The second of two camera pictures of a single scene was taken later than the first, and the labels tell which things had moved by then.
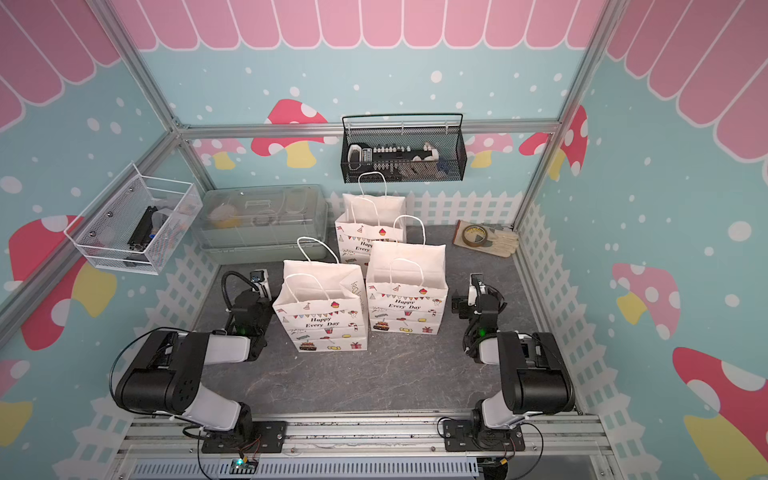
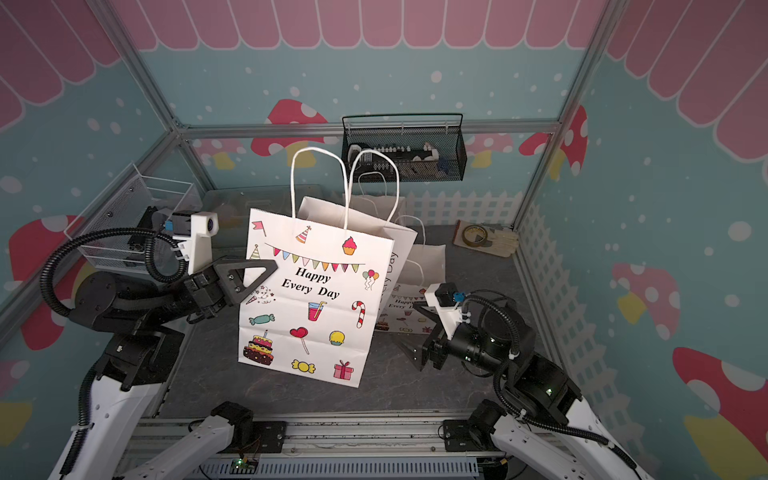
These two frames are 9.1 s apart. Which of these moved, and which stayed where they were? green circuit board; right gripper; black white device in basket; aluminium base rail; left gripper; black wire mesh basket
Moved: right gripper; left gripper
Stayed: aluminium base rail; black wire mesh basket; black white device in basket; green circuit board
